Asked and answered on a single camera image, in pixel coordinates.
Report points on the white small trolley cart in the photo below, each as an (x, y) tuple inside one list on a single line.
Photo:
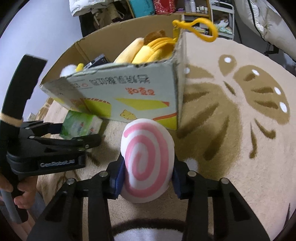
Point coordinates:
[(223, 17)]

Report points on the teal bag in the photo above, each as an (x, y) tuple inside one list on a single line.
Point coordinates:
[(142, 7)]

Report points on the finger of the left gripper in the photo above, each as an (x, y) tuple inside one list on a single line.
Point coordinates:
[(39, 127), (36, 144)]

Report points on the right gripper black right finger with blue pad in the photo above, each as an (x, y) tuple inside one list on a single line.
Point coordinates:
[(233, 217)]

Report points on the pink swirl round plush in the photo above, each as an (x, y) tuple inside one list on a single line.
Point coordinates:
[(149, 152)]

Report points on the beige brown patterned blanket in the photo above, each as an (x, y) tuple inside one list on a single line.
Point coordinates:
[(238, 122)]

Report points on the red patterned bag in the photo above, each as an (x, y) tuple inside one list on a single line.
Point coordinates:
[(164, 6)]

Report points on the white puffer jacket hanging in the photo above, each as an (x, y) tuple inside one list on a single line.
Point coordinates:
[(81, 7)]

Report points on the cream long down coat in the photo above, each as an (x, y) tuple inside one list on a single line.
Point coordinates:
[(263, 19)]

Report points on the yellow dog plush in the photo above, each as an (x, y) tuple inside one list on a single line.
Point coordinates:
[(157, 46)]

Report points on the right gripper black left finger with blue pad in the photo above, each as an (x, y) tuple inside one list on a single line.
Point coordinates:
[(62, 217)]

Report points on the green tissue pack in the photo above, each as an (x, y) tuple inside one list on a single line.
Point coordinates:
[(78, 124)]

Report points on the wooden shelf unit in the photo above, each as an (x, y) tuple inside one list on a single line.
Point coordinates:
[(189, 8)]

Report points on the white fluffy plush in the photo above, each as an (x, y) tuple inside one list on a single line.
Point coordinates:
[(70, 69)]

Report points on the black card booklet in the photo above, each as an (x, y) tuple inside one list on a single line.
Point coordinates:
[(99, 60)]

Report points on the beige trench coat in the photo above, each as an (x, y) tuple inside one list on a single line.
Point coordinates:
[(106, 16)]

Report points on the open cardboard box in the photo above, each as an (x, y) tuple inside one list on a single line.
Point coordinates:
[(122, 91)]

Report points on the person's left hand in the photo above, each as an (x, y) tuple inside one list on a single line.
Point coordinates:
[(27, 186)]

